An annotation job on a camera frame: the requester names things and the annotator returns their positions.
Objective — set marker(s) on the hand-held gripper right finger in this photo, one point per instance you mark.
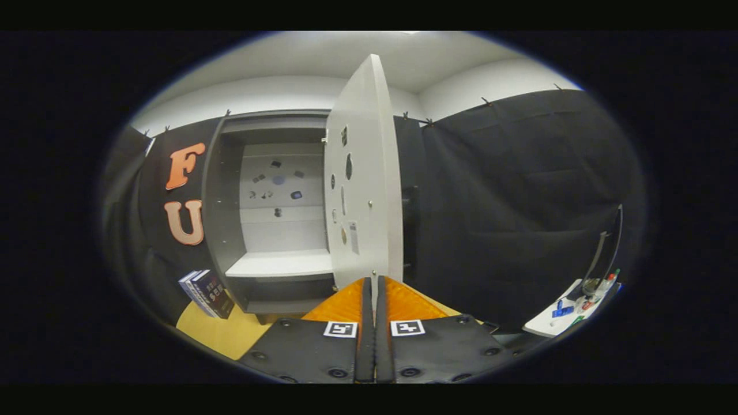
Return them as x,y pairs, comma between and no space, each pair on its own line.
382,346

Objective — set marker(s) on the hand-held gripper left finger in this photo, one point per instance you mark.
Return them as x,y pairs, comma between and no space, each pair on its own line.
364,346

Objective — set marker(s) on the white cabinet door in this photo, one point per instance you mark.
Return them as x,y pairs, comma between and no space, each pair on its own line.
369,173

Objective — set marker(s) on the white cabinet shelf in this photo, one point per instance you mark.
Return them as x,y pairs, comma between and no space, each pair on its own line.
282,264

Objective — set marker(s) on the dark cover book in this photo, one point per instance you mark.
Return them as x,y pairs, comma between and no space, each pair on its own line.
214,294

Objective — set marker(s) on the white side table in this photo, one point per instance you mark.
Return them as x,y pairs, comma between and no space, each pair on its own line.
545,325

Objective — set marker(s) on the small blue object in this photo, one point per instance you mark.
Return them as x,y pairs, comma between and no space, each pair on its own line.
562,310

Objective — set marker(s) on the light spine book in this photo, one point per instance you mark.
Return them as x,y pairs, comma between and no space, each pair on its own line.
187,285

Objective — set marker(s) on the grey cabinet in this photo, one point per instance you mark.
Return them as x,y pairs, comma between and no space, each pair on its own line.
222,219

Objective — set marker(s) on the black backdrop cloth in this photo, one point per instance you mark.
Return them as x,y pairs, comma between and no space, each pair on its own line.
507,202

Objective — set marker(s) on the black curved stand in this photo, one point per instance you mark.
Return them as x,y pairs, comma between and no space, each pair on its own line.
597,259

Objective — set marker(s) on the markers with coloured caps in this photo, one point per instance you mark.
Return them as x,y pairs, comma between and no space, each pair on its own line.
608,279

